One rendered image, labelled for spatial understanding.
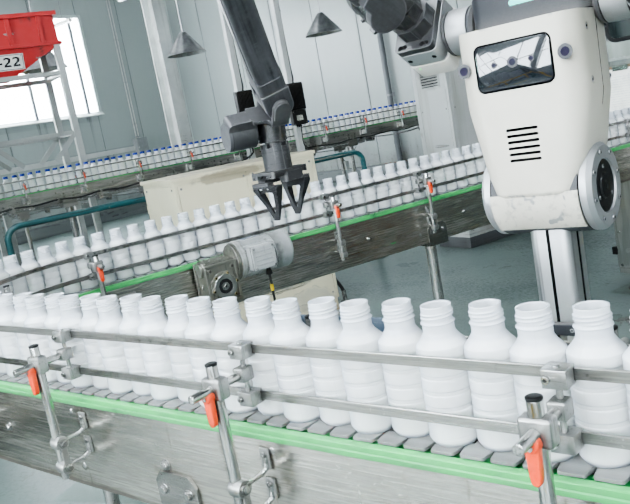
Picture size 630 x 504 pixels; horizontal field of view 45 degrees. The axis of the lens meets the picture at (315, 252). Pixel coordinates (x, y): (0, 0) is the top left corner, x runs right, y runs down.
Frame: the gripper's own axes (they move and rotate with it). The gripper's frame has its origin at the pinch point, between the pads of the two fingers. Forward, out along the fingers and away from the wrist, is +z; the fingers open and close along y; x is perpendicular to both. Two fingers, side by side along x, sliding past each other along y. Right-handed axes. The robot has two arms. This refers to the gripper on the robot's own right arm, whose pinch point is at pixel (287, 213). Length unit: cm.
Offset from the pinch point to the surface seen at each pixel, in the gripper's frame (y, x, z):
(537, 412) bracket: 51, 77, 11
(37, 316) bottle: 44, -26, 9
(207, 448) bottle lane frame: 47, 21, 26
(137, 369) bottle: 44.3, 2.6, 16.7
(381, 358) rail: 45, 54, 10
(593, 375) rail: 44, 79, 10
